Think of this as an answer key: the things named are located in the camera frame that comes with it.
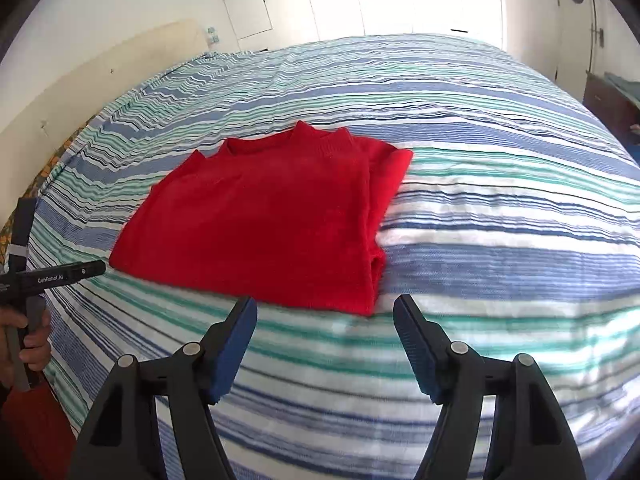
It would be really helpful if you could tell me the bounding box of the person's left hand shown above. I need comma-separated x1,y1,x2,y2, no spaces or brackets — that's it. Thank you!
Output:
0,305,52,391

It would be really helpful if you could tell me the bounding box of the white door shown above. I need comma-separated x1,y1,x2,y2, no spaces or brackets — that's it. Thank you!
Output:
586,0,640,86

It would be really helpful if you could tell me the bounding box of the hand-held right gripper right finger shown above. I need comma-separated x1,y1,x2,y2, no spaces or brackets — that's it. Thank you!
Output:
392,294,587,480

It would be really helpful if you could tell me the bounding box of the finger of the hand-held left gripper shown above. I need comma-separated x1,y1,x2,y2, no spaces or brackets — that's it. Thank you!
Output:
74,261,107,281

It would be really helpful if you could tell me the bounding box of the folded blue-green cloth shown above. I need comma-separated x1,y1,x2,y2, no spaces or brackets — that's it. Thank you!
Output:
604,72,640,97

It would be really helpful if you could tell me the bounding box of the red knit sweater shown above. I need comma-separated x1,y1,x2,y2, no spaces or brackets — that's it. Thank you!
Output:
109,121,415,317

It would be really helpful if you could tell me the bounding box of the red cloth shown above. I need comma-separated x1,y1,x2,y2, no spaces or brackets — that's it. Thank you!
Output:
0,379,77,480

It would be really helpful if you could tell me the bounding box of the brown wooden dresser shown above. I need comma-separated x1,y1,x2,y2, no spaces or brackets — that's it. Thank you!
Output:
584,71,640,136

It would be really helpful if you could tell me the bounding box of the beige headboard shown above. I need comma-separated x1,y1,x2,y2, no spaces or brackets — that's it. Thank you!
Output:
0,19,208,221

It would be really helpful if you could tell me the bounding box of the striped bedspread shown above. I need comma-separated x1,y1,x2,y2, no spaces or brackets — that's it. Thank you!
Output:
25,34,640,480

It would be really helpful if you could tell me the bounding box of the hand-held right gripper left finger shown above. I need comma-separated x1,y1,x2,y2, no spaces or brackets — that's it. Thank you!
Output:
67,296,258,480

